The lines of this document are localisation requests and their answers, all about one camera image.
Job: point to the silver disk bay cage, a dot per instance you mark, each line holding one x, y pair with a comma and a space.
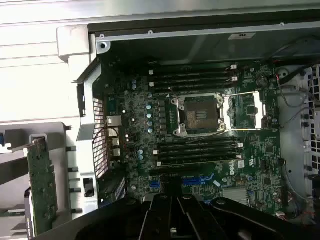
295, 150

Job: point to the cpu socket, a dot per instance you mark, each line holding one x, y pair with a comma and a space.
200, 115

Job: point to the black ram slot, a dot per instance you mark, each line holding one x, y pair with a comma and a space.
192, 81
192, 75
197, 141
197, 160
192, 87
197, 148
197, 154
192, 70

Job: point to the blue disk caddy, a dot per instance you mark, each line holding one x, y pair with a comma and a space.
2, 139

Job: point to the open pc case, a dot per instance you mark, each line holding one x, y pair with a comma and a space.
86, 135

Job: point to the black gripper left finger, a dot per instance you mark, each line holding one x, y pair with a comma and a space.
155, 220

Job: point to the blue expansion slot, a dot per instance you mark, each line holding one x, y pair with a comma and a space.
197, 180

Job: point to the thin locking lever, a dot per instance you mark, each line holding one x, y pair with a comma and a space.
250, 129
242, 94

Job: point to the grey parts rack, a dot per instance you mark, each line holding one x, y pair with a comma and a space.
70, 160

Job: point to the silver finned heatsink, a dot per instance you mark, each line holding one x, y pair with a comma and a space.
233, 193

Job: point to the loose green ram stick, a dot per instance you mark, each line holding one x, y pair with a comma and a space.
12, 213

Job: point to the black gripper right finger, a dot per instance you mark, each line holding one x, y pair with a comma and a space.
200, 220

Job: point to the green motherboard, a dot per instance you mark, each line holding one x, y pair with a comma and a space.
262, 155

